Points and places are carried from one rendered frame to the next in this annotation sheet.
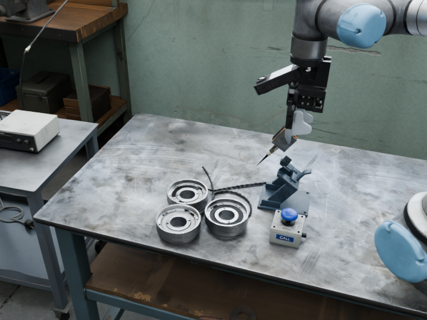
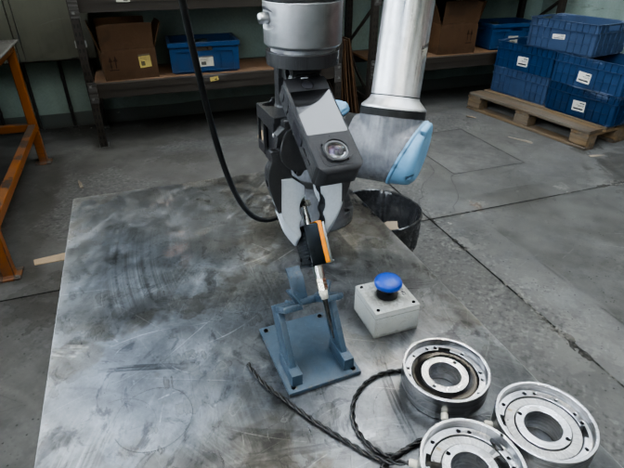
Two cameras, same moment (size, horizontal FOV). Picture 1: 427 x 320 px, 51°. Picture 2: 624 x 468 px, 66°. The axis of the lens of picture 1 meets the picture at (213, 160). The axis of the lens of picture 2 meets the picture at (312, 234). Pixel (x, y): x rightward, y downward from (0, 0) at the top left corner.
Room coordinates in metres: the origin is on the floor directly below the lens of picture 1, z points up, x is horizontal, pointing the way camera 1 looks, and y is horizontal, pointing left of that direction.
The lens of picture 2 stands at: (1.20, 0.21, 1.28)
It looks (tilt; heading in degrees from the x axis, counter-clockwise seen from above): 31 degrees down; 234
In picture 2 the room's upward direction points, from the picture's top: straight up
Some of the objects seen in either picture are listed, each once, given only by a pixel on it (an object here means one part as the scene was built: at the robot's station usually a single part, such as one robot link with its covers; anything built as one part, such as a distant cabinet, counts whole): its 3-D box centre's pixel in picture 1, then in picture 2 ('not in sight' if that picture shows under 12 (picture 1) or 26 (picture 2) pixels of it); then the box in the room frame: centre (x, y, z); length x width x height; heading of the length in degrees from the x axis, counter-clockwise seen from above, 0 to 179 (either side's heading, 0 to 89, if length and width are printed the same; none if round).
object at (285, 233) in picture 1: (289, 228); (384, 303); (0.78, -0.18, 0.82); 0.08 x 0.07 x 0.05; 73
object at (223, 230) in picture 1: (226, 218); (443, 379); (0.82, -0.03, 0.82); 0.10 x 0.10 x 0.04
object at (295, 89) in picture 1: (307, 82); (300, 108); (0.92, -0.20, 1.14); 0.09 x 0.08 x 0.12; 76
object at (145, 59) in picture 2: not in sight; (127, 47); (0.10, -3.56, 0.64); 0.49 x 0.40 x 0.37; 168
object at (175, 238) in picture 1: (178, 225); (541, 431); (0.79, 0.08, 0.82); 0.10 x 0.10 x 0.04
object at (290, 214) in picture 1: (288, 220); (387, 292); (0.78, -0.18, 0.85); 0.04 x 0.04 x 0.05
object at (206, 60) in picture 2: not in sight; (202, 53); (-0.43, -3.43, 0.56); 0.52 x 0.38 x 0.22; 160
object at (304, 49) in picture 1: (308, 46); (299, 26); (0.92, -0.20, 1.22); 0.08 x 0.08 x 0.05
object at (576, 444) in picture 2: (178, 225); (540, 431); (0.79, 0.08, 0.82); 0.08 x 0.08 x 0.02
